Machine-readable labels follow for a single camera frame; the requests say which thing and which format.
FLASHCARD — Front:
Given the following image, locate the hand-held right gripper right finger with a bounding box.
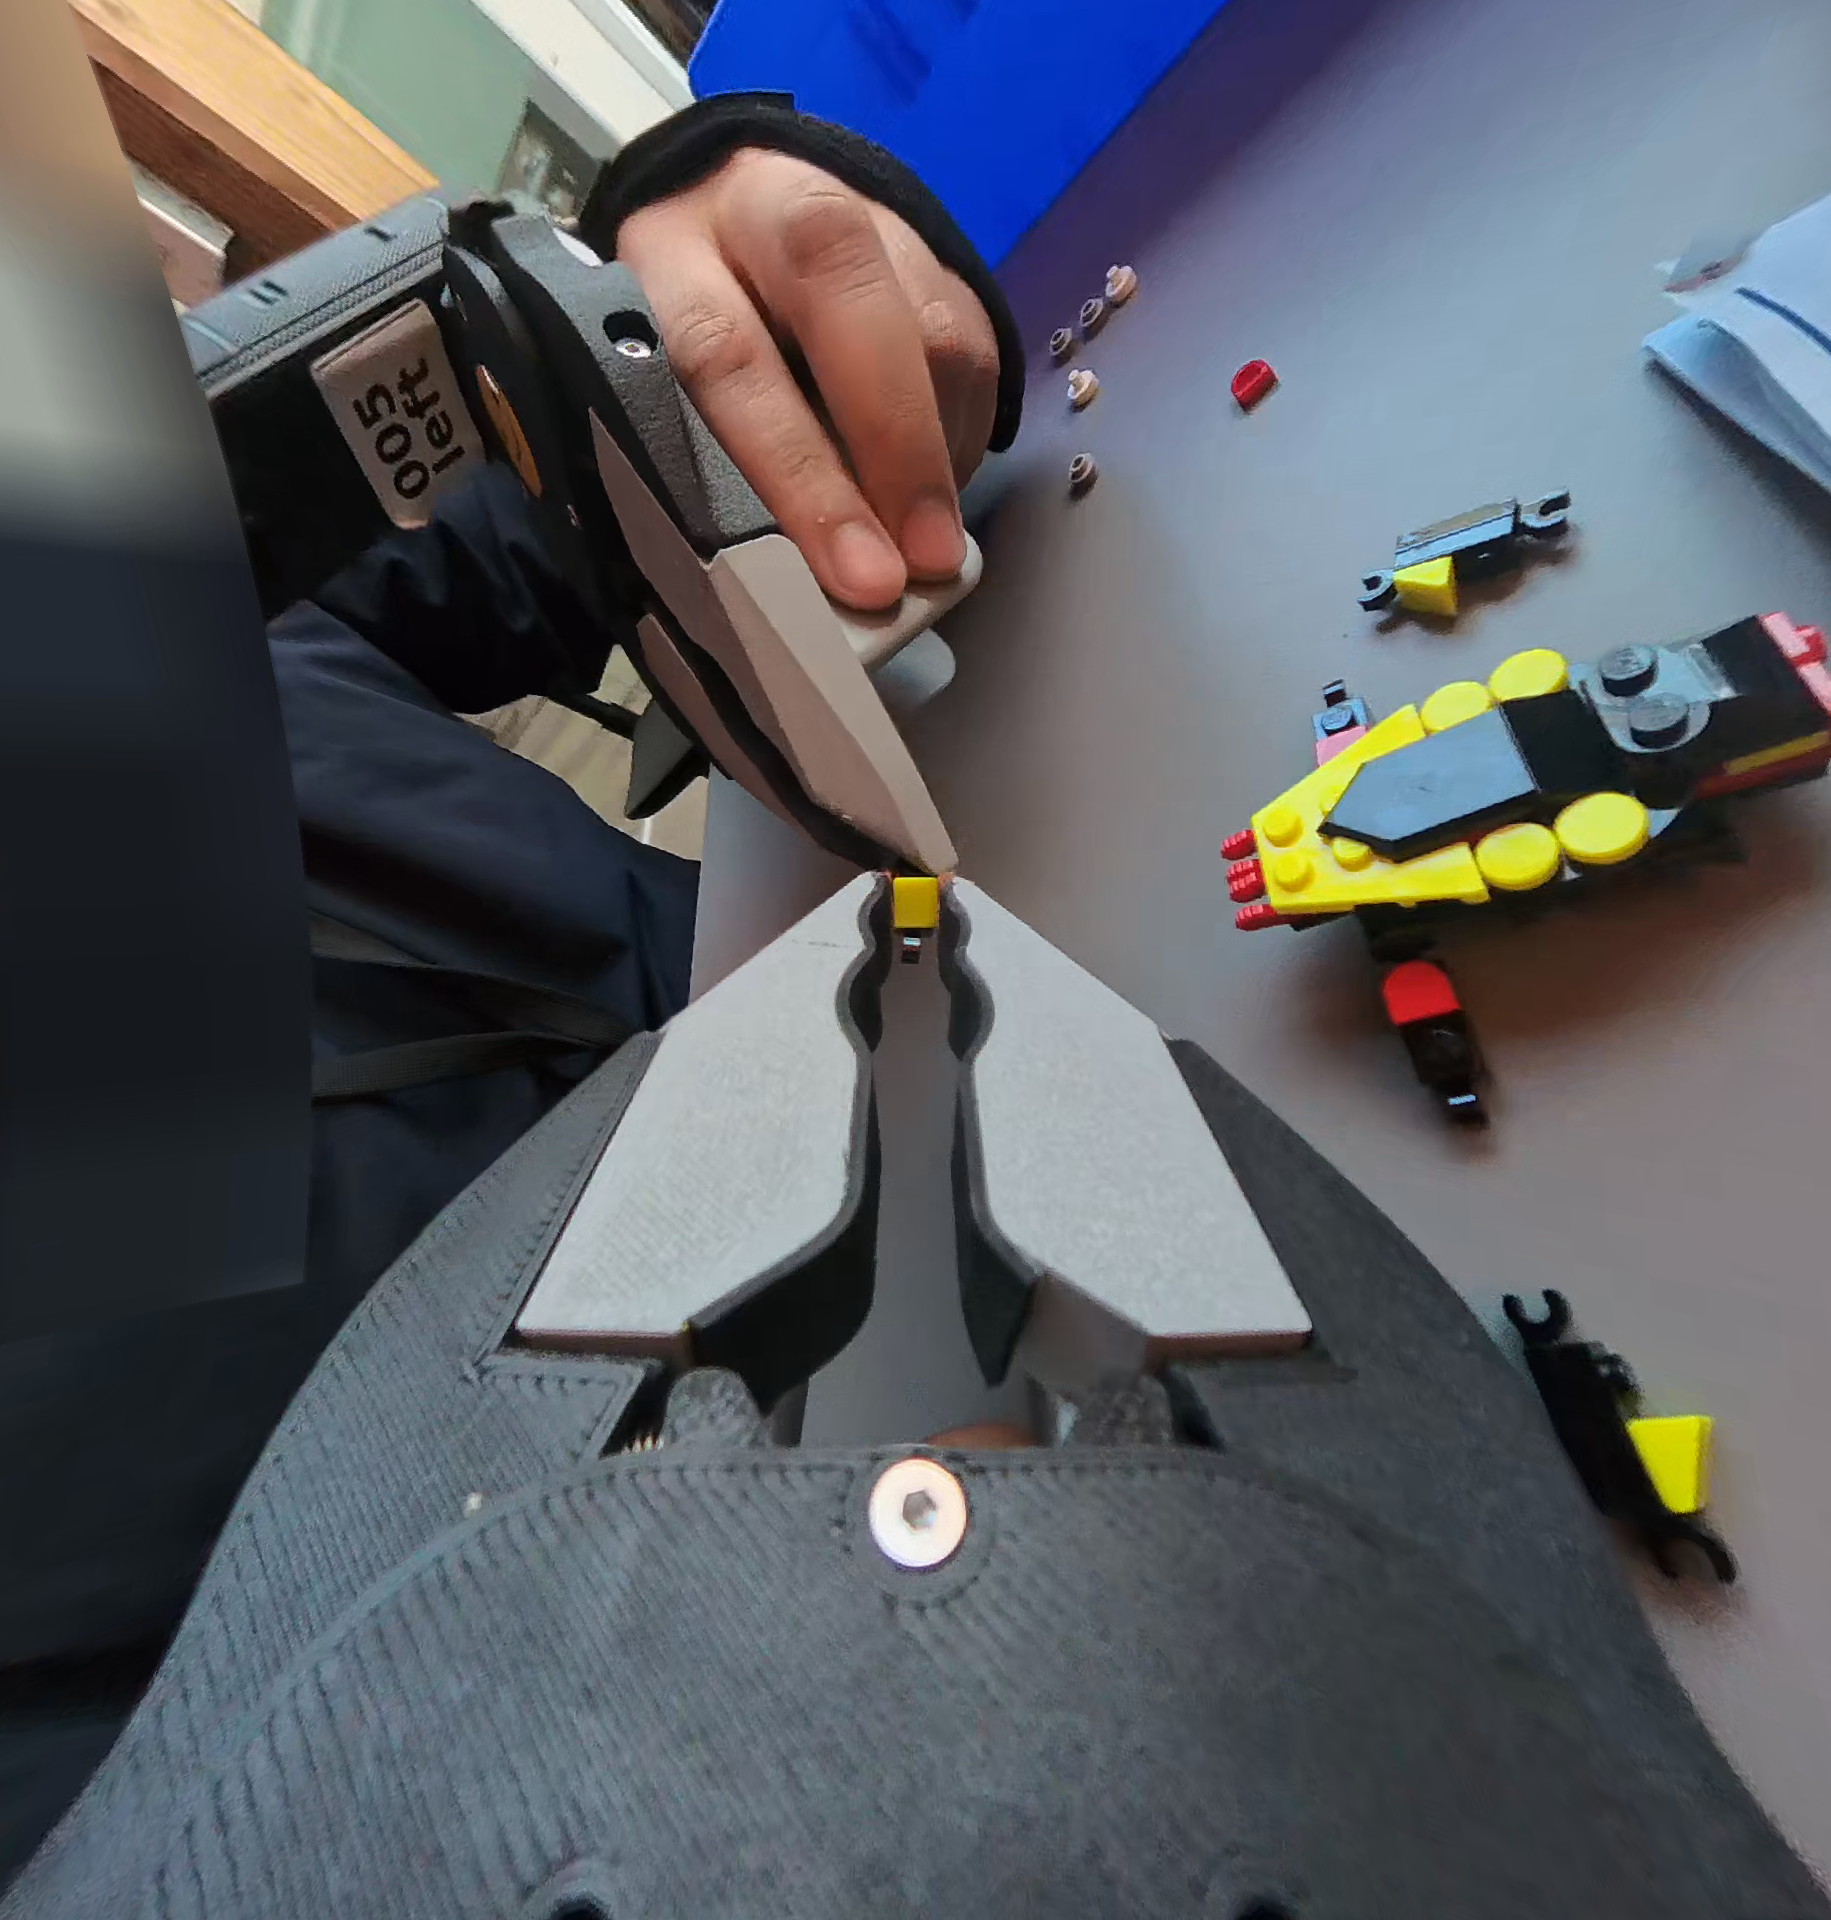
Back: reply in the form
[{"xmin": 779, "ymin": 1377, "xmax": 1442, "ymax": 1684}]
[{"xmin": 938, "ymin": 875, "xmax": 1316, "ymax": 1429}]

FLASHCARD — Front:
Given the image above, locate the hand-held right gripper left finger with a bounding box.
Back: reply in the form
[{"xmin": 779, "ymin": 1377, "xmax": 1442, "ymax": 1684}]
[{"xmin": 516, "ymin": 874, "xmax": 881, "ymax": 1411}]

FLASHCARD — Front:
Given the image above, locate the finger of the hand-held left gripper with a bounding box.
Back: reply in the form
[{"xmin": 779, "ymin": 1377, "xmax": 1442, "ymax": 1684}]
[
  {"xmin": 618, "ymin": 607, "xmax": 894, "ymax": 875},
  {"xmin": 592, "ymin": 408, "xmax": 993, "ymax": 875}
]

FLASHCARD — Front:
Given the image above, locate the yellow black lego spider model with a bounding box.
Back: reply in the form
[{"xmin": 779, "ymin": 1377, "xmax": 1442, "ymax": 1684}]
[{"xmin": 1223, "ymin": 611, "xmax": 1831, "ymax": 1131}]

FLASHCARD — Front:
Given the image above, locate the person's left forearm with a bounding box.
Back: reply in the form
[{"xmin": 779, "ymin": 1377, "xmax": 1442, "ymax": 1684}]
[{"xmin": 262, "ymin": 469, "xmax": 665, "ymax": 724}]

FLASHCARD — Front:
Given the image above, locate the lego instruction booklet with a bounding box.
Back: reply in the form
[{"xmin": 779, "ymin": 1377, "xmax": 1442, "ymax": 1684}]
[{"xmin": 1642, "ymin": 161, "xmax": 1831, "ymax": 527}]

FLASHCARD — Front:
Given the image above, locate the person's left hand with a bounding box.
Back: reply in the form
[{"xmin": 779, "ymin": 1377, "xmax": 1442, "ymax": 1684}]
[{"xmin": 615, "ymin": 146, "xmax": 1007, "ymax": 611}]

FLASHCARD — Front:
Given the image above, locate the person's torso in navy jacket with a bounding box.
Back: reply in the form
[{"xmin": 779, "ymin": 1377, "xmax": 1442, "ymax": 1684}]
[{"xmin": 0, "ymin": 593, "xmax": 704, "ymax": 1920}]

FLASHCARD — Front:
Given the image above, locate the blue plastic bin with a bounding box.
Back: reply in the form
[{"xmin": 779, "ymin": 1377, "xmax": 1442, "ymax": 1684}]
[{"xmin": 685, "ymin": 0, "xmax": 1231, "ymax": 277}]

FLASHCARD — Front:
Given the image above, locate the wooden door frame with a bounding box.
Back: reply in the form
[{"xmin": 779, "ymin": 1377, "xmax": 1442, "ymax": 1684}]
[{"xmin": 74, "ymin": 0, "xmax": 438, "ymax": 287}]

